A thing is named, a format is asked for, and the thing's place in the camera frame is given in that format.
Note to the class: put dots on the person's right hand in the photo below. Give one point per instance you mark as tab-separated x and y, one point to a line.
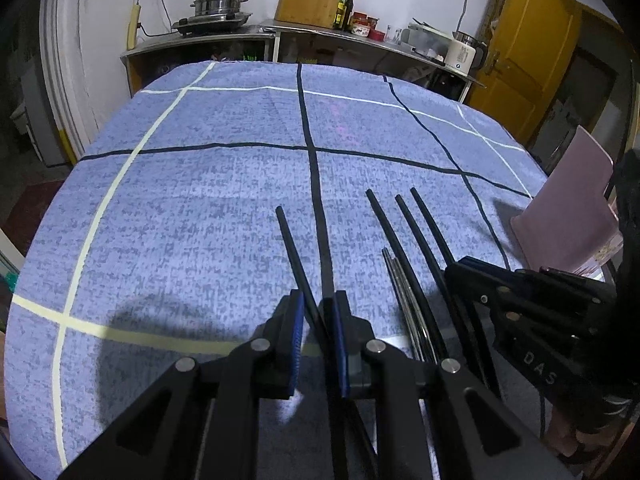
592	447

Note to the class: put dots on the dark glass oil bottle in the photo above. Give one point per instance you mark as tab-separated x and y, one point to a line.
349	12
339	12

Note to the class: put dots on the red cup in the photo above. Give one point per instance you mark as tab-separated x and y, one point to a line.
377	35

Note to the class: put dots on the white electric kettle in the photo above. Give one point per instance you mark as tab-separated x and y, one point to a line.
462	55

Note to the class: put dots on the black induction cooker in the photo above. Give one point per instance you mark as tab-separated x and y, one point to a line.
212	24

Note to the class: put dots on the pink plastic cutlery holder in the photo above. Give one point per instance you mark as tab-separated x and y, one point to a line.
570	200

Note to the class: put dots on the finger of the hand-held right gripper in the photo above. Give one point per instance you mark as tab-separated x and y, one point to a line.
545	305
565	280

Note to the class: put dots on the clear plastic storage container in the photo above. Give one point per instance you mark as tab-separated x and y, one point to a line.
425	42

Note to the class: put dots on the clear drinking glass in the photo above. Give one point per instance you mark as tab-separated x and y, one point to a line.
389	34

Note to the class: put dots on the grey white appliance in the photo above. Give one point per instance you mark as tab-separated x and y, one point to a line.
42	115

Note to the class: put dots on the steel shelf table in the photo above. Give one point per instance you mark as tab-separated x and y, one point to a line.
320	35

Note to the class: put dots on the blue checked tablecloth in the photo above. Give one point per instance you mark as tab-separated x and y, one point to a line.
200	210

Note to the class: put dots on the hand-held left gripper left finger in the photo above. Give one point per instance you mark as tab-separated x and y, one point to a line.
297	340

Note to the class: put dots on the yellowed power strip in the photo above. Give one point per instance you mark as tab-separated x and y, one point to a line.
134	25

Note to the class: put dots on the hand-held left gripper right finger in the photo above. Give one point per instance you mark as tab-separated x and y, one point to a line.
341	345

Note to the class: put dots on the metal chopstick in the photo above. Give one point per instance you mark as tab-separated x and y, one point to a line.
401	280
395	280

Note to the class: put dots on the black chopstick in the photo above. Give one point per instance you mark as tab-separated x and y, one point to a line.
430	220
380	216
412	222
295	250

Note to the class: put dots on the white door frame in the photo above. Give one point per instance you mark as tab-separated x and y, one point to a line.
65	60

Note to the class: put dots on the yellow wooden door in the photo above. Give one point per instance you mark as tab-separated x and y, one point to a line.
530	35

